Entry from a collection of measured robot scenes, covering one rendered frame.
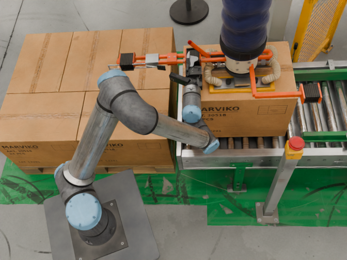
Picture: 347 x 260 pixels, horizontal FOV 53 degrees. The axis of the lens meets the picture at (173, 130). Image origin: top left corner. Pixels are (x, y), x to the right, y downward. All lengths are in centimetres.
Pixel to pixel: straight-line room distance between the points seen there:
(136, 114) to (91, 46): 167
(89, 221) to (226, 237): 121
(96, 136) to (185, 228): 131
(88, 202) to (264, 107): 102
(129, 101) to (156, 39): 156
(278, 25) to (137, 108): 205
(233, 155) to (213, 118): 26
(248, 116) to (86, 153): 94
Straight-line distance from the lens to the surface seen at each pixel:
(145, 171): 272
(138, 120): 124
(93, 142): 146
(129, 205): 186
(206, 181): 267
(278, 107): 196
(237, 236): 255
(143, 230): 181
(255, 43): 169
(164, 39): 275
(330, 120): 238
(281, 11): 301
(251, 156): 210
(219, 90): 188
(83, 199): 162
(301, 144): 167
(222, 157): 210
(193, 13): 371
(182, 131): 145
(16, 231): 292
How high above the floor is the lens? 247
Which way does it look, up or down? 59 degrees down
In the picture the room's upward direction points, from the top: 11 degrees counter-clockwise
